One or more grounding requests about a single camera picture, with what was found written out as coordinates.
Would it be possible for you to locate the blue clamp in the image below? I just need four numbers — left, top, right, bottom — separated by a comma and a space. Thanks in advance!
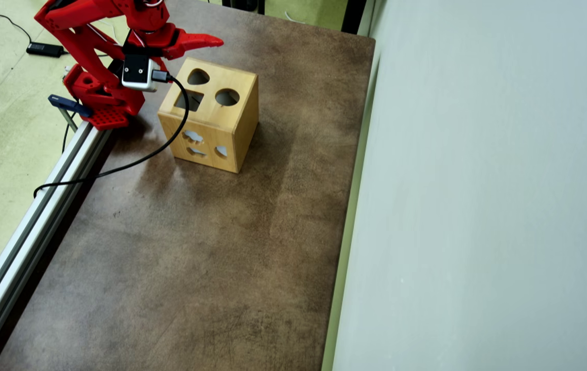
48, 94, 93, 132

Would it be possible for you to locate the black vertical post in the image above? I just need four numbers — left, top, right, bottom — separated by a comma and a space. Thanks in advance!
341, 0, 368, 36

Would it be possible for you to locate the wooden shape sorter box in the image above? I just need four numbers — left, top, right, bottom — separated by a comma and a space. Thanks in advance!
158, 57, 260, 174

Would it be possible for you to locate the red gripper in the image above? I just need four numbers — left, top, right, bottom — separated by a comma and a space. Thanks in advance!
123, 23, 225, 74

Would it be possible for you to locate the aluminium profile rail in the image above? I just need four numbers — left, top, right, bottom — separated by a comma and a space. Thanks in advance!
0, 121, 114, 371

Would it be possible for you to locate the black furniture base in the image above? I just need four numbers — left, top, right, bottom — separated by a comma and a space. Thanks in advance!
221, 0, 266, 15

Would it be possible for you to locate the black power adapter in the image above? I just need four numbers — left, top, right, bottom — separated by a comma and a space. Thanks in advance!
26, 42, 65, 58

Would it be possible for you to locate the thick black camera cable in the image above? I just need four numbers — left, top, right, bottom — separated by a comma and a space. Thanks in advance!
33, 70, 192, 199

